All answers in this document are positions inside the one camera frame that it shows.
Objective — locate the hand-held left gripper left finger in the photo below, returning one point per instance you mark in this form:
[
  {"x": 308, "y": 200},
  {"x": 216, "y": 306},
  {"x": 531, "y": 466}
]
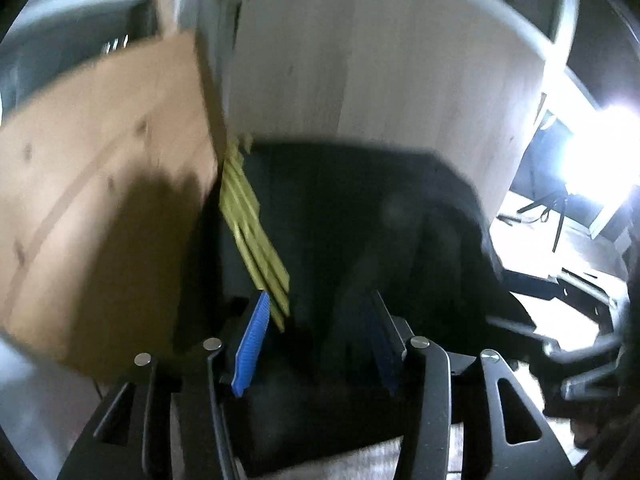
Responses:
[{"x": 249, "y": 347}]

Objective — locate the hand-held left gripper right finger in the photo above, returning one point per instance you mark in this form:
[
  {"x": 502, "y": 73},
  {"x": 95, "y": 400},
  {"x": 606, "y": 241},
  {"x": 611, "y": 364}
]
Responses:
[{"x": 384, "y": 355}]

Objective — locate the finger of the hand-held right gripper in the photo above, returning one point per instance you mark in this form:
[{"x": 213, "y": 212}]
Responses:
[
  {"x": 582, "y": 292},
  {"x": 520, "y": 331}
]

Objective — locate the dark garment with yellow stripes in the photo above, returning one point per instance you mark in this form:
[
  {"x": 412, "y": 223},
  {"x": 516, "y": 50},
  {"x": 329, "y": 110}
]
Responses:
[{"x": 340, "y": 220}]

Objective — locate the brown wooden board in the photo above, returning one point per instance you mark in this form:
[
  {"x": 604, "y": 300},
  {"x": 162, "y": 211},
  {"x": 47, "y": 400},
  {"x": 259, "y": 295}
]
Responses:
[{"x": 100, "y": 195}]

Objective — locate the pale wooden panel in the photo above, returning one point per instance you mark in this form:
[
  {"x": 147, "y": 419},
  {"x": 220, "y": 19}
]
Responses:
[{"x": 380, "y": 65}]

